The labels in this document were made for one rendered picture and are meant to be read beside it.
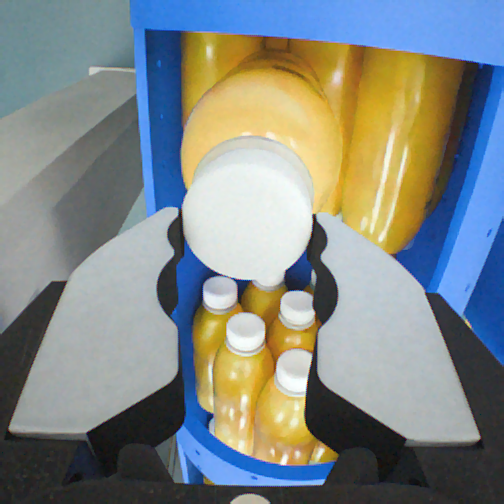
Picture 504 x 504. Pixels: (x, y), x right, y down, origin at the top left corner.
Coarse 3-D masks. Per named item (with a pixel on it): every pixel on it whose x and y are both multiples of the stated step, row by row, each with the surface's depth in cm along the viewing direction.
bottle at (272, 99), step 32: (256, 64) 18; (288, 64) 19; (224, 96) 14; (256, 96) 14; (288, 96) 14; (320, 96) 16; (192, 128) 15; (224, 128) 13; (256, 128) 13; (288, 128) 13; (320, 128) 14; (192, 160) 14; (288, 160) 12; (320, 160) 14; (320, 192) 14
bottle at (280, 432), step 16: (272, 384) 37; (272, 400) 36; (288, 400) 35; (304, 400) 35; (256, 416) 39; (272, 416) 36; (288, 416) 35; (256, 432) 40; (272, 432) 37; (288, 432) 36; (304, 432) 36; (256, 448) 41; (272, 448) 38; (288, 448) 37; (304, 448) 38; (288, 464) 39; (304, 464) 41
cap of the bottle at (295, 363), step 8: (288, 352) 36; (296, 352) 36; (304, 352) 37; (280, 360) 36; (288, 360) 36; (296, 360) 36; (304, 360) 36; (280, 368) 35; (288, 368) 35; (296, 368) 35; (304, 368) 35; (280, 376) 35; (288, 376) 34; (296, 376) 34; (304, 376) 34; (288, 384) 34; (296, 384) 34; (304, 384) 34
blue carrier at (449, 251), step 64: (192, 0) 16; (256, 0) 14; (320, 0) 14; (384, 0) 13; (448, 0) 13; (448, 192) 35; (192, 256) 45; (448, 256) 21; (192, 320) 49; (192, 384) 55; (192, 448) 38
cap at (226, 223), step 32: (224, 160) 11; (256, 160) 11; (192, 192) 11; (224, 192) 11; (256, 192) 11; (288, 192) 11; (192, 224) 12; (224, 224) 12; (256, 224) 11; (288, 224) 11; (224, 256) 12; (256, 256) 12; (288, 256) 12
